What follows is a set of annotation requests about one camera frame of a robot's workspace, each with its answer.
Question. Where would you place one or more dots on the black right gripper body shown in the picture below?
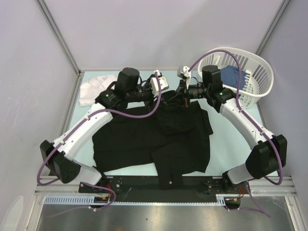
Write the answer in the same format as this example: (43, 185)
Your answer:
(185, 98)

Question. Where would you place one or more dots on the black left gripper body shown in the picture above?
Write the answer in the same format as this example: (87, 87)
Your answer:
(148, 97)

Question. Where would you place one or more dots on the black long sleeve shirt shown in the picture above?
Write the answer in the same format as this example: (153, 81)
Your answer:
(175, 139)

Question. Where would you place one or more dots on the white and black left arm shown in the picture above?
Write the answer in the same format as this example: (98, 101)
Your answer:
(59, 156)

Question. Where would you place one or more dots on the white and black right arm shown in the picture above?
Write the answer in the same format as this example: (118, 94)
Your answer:
(268, 151)

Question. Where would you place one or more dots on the blue crumpled shirt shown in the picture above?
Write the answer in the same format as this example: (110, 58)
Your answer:
(230, 77)

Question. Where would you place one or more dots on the folded white shirt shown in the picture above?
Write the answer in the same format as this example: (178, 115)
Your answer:
(90, 89)

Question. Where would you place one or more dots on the white plastic laundry basket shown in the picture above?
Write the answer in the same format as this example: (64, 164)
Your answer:
(259, 79)

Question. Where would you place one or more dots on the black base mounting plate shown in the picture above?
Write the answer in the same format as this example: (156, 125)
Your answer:
(146, 190)

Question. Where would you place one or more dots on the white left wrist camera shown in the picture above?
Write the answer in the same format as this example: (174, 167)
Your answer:
(158, 81)

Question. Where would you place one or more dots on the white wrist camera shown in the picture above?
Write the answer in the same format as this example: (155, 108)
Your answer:
(184, 73)
(158, 81)

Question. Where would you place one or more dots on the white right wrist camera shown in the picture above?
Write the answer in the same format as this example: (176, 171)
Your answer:
(184, 73)

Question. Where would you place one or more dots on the aluminium frame rail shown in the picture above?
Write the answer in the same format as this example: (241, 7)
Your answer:
(260, 187)

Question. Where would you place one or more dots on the white slotted cable duct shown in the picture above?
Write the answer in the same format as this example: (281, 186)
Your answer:
(93, 201)

